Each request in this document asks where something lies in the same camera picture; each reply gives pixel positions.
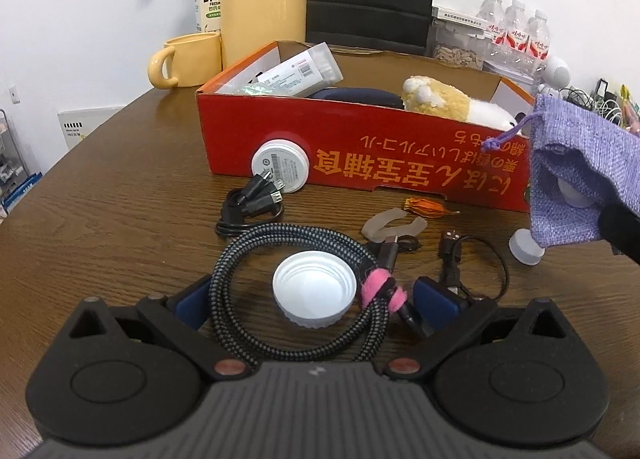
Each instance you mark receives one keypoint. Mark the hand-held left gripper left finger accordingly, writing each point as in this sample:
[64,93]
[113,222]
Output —
[192,301]

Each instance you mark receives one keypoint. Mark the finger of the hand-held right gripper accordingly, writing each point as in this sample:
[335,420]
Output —
[620,229]

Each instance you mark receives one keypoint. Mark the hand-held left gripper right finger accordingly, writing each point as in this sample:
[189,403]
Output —
[440,306]

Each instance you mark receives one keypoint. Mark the translucent curved plastic piece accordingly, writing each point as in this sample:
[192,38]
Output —
[395,228]

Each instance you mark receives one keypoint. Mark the small white ribbed cap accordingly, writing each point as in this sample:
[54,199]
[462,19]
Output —
[526,248]

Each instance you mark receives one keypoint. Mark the large white screw lid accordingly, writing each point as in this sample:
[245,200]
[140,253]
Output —
[312,289]

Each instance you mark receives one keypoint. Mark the red cardboard box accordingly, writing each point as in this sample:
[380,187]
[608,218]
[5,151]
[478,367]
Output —
[400,154]

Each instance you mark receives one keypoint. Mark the white round device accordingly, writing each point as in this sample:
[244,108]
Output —
[280,166]

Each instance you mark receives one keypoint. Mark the yellow white plush toy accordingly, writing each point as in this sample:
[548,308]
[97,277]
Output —
[445,99]

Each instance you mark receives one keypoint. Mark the iridescent glitter packet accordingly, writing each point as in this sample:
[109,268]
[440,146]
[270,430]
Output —
[252,89]

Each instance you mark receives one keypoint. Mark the navy glasses case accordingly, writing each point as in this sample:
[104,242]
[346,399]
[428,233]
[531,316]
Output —
[360,96]

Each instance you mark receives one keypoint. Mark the white squeeze tube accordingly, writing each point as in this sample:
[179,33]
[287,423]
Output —
[300,71]

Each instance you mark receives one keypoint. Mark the colourful snack packet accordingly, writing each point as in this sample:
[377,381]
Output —
[630,106]

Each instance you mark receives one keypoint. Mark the black charger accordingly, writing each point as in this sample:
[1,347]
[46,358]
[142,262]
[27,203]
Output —
[600,88]

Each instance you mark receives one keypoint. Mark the white robot toy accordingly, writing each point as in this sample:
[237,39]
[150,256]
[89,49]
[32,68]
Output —
[555,74]

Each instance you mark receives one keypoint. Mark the clear water bottle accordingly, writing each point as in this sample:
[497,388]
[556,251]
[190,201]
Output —
[492,14]
[537,39]
[515,31]

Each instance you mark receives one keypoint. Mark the white labelled carton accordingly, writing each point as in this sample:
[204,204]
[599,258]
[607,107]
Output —
[80,124]

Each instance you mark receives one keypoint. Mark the yellow mug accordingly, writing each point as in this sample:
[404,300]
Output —
[192,61]

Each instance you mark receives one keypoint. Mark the clear seed container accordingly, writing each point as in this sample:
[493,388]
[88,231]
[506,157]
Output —
[457,49]

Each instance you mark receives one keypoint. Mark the yellow thermos jug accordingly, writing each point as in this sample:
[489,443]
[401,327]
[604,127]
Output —
[262,4]

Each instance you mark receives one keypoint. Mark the white wall socket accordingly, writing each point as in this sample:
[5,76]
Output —
[11,94]

